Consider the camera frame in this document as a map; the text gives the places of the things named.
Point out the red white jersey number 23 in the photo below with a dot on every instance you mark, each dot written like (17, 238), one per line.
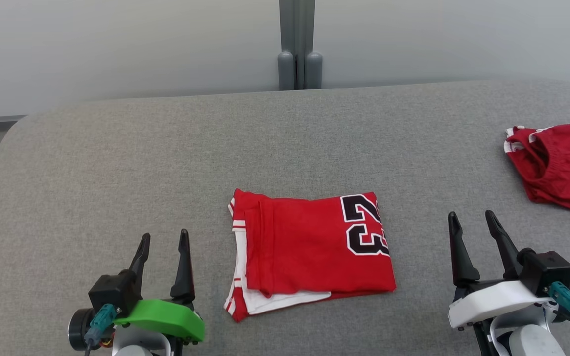
(305, 247)

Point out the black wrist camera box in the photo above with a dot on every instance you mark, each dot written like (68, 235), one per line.
(547, 272)
(112, 291)

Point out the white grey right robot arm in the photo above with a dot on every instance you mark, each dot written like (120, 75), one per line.
(527, 341)

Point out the red shorts with white stripe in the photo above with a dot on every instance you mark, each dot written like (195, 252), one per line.
(567, 168)

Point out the grey partition post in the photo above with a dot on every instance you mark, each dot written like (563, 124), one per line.
(300, 49)

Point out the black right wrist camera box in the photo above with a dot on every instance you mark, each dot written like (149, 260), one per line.
(547, 272)

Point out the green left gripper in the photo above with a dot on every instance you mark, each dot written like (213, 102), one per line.
(166, 319)

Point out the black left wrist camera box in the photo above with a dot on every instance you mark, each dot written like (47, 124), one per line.
(112, 291)

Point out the grey fabric sofa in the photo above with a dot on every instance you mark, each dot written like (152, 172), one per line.
(117, 173)

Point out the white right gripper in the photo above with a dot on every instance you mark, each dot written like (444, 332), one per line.
(493, 304)

